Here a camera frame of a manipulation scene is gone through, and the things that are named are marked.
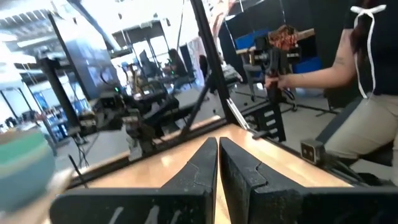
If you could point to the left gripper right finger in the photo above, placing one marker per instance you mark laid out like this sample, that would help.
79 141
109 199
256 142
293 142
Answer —
242 186

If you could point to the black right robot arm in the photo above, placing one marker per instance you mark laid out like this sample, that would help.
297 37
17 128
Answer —
136 124

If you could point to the blue panel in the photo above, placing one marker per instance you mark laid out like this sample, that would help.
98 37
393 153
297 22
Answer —
308 63

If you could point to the black monitor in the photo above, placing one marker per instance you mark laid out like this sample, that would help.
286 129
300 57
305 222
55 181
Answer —
90 68

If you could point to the person's hand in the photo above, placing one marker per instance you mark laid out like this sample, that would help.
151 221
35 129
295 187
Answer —
278 81

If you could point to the black pole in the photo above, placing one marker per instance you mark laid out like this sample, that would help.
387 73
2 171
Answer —
59 93

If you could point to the white ribbon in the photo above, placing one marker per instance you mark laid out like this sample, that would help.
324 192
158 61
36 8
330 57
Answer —
369 37

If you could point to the mint green bowl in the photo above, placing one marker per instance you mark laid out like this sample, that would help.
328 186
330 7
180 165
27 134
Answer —
18 168

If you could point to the teal bowl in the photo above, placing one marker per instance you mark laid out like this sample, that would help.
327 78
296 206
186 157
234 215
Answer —
21 151

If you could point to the person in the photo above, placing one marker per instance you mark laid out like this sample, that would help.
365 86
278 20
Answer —
367 130

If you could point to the small table-level camera box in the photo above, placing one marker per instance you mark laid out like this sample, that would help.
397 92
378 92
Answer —
311 151

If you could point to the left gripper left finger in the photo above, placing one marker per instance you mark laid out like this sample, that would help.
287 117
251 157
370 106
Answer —
192 193

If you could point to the bright blue bowl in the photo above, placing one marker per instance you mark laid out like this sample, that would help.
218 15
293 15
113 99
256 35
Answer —
21 191

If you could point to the silver metal strip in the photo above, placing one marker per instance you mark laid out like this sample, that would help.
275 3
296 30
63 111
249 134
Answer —
237 113

